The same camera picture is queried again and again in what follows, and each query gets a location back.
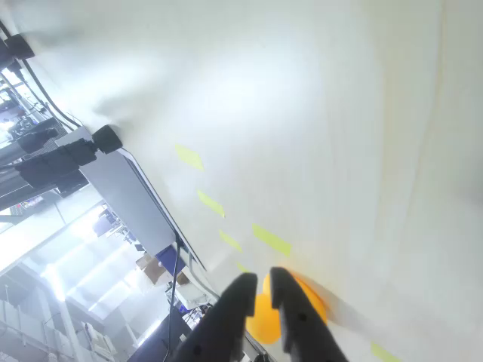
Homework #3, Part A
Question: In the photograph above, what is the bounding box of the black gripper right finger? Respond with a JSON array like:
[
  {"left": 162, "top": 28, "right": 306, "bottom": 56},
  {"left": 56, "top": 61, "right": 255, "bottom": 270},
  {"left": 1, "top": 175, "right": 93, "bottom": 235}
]
[{"left": 269, "top": 266, "right": 351, "bottom": 362}]

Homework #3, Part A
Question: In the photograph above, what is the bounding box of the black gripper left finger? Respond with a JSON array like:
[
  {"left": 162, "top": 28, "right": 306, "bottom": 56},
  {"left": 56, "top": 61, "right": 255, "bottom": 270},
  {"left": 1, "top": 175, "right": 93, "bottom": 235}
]
[{"left": 176, "top": 272, "right": 260, "bottom": 362}]

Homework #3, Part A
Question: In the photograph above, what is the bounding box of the yellow rubber duck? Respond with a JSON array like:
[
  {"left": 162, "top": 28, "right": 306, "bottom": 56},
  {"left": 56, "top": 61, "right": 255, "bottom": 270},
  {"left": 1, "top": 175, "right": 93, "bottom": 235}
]
[{"left": 245, "top": 269, "right": 330, "bottom": 345}]

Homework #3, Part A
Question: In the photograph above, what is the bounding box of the brown cardboard carton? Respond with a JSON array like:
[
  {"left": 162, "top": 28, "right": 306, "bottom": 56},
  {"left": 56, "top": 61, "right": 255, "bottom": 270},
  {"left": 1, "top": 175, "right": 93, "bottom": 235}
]
[{"left": 134, "top": 253, "right": 190, "bottom": 288}]

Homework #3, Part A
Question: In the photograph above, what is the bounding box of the grey flat panel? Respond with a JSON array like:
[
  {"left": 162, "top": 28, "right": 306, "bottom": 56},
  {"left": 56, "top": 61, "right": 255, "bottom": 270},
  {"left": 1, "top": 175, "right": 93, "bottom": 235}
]
[{"left": 55, "top": 126, "right": 208, "bottom": 272}]

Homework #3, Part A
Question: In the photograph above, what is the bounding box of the thin black hanging cable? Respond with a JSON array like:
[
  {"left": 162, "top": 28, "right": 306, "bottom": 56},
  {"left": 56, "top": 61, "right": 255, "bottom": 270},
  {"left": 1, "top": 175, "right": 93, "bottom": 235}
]
[{"left": 165, "top": 237, "right": 183, "bottom": 342}]

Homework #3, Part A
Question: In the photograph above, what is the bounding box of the black camera on clamp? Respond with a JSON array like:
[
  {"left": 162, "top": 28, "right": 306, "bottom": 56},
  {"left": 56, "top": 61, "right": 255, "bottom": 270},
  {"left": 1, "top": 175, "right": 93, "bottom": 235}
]
[{"left": 17, "top": 124, "right": 125, "bottom": 199}]

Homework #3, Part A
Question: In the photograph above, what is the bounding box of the thick black cable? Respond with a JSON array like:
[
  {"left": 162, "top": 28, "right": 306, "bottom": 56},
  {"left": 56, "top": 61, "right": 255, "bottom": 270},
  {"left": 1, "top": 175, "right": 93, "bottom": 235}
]
[{"left": 0, "top": 18, "right": 85, "bottom": 129}]

